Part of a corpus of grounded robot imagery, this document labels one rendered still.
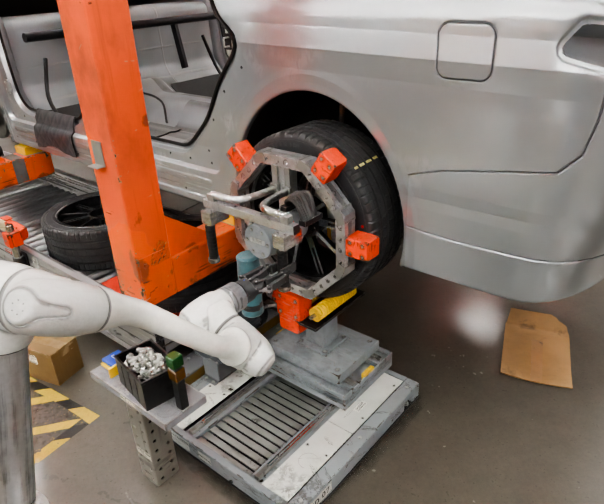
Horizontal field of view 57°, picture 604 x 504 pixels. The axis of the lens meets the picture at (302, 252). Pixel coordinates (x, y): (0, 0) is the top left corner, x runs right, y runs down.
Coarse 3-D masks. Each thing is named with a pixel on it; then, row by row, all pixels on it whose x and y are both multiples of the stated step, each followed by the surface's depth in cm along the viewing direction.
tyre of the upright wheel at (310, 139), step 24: (264, 144) 204; (288, 144) 196; (312, 144) 189; (336, 144) 190; (360, 144) 195; (360, 168) 188; (384, 168) 195; (360, 192) 184; (384, 192) 191; (360, 216) 188; (384, 216) 191; (384, 240) 194; (360, 264) 196; (384, 264) 209; (336, 288) 208
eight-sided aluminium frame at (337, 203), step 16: (256, 160) 198; (272, 160) 193; (288, 160) 188; (304, 160) 184; (240, 176) 207; (256, 176) 210; (240, 192) 212; (320, 192) 184; (336, 192) 185; (336, 208) 182; (352, 208) 185; (240, 224) 218; (336, 224) 185; (352, 224) 186; (240, 240) 221; (336, 240) 188; (336, 256) 191; (336, 272) 193; (304, 288) 208; (320, 288) 202
